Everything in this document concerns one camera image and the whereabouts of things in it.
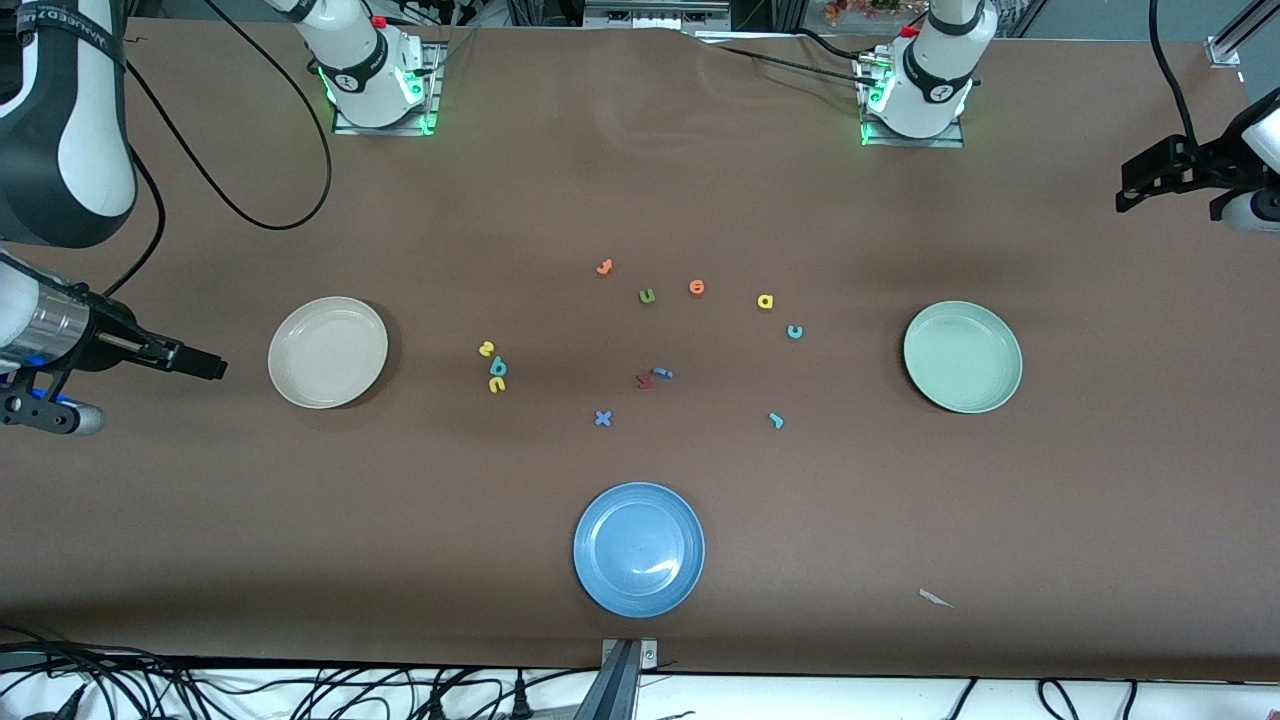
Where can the aluminium profile bar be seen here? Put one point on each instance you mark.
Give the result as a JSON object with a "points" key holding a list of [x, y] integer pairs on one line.
{"points": [[1240, 30]]}

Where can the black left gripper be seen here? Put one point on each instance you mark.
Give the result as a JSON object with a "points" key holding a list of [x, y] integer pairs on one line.
{"points": [[1193, 163]]}

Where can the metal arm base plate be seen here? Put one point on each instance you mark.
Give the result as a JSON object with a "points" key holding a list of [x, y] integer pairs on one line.
{"points": [[433, 100], [950, 142]]}

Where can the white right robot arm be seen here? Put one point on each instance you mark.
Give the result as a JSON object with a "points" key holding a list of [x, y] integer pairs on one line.
{"points": [[70, 150]]}

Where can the orange dried flowers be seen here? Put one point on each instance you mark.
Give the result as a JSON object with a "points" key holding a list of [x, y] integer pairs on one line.
{"points": [[850, 10]]}

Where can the brown paper table cover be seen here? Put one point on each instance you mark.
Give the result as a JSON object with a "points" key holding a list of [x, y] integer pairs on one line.
{"points": [[640, 180]]}

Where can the blue plate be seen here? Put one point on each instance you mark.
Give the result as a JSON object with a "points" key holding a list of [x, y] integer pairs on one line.
{"points": [[638, 550]]}

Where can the grey metal camera mount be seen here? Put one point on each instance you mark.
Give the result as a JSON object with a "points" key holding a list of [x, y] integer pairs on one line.
{"points": [[622, 690]]}

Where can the black power plug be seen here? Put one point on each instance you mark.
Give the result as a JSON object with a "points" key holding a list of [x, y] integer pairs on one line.
{"points": [[437, 706], [520, 700]]}

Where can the light green plate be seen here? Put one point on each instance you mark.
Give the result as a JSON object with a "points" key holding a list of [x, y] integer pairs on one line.
{"points": [[962, 357]]}

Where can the small white paper scrap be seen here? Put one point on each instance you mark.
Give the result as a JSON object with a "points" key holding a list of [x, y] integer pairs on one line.
{"points": [[935, 598]]}

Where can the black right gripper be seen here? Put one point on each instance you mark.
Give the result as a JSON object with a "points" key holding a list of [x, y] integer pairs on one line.
{"points": [[112, 332]]}

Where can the grey metal box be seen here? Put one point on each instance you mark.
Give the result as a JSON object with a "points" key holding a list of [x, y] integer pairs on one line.
{"points": [[650, 15]]}

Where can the beige brown plate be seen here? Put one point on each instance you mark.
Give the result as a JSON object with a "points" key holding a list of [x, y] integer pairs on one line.
{"points": [[328, 352]]}

